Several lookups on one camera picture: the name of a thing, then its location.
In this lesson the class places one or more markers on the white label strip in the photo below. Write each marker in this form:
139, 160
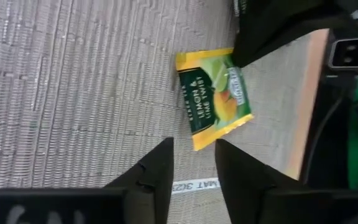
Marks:
194, 186

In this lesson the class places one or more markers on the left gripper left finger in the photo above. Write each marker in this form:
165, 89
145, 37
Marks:
148, 202

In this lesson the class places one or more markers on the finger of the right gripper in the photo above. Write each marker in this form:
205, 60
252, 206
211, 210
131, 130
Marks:
275, 21

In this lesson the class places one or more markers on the yellow lemon tea packet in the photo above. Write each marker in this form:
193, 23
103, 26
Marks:
216, 102

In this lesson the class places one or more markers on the grey woven table mat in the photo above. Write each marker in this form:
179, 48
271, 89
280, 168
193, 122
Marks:
73, 93

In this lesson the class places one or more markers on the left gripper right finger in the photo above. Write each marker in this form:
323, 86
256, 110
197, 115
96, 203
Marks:
253, 202

